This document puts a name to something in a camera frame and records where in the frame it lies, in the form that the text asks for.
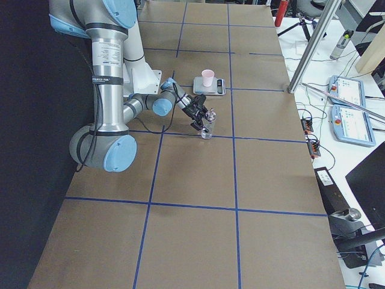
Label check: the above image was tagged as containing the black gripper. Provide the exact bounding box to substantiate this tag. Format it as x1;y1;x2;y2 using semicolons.
183;95;208;130

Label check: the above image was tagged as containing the glass sauce dispenser bottle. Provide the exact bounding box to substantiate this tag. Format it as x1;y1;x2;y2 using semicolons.
201;108;217;139

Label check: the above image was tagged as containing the pink plastic cup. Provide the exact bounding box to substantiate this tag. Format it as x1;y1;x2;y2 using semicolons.
201;69;215;87

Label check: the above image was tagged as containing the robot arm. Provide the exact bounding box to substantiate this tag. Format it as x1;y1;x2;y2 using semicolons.
49;1;207;172

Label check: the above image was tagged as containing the silver digital kitchen scale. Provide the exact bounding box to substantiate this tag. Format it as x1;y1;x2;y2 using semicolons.
192;76;226;96

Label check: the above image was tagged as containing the orange black connector block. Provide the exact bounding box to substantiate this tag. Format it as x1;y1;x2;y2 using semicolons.
301;118;313;134

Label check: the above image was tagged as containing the red cylinder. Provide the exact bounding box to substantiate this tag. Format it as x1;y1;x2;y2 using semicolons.
274;0;289;27

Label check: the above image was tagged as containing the lower teach pendant tablet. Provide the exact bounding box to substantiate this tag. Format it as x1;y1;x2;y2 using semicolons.
331;105;376;147

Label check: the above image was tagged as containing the teach pendant tablet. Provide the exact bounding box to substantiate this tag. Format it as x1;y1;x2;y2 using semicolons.
328;75;366;107
331;105;376;147

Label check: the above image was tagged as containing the black box white label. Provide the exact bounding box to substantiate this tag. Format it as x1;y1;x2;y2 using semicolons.
314;167;350;215

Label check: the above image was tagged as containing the upper teach pendant tablet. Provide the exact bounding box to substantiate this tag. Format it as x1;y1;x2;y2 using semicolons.
328;75;366;107

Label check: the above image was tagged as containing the clear water bottle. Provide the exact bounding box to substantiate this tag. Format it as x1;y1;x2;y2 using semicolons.
330;30;354;60

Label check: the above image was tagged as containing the black monitor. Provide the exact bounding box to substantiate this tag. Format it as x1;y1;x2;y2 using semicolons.
345;143;385;229

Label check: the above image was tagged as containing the wooden plank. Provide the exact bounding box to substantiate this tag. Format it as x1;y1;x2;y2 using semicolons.
356;26;385;73

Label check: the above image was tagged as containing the aluminium frame post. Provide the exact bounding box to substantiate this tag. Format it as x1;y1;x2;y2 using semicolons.
288;0;342;94

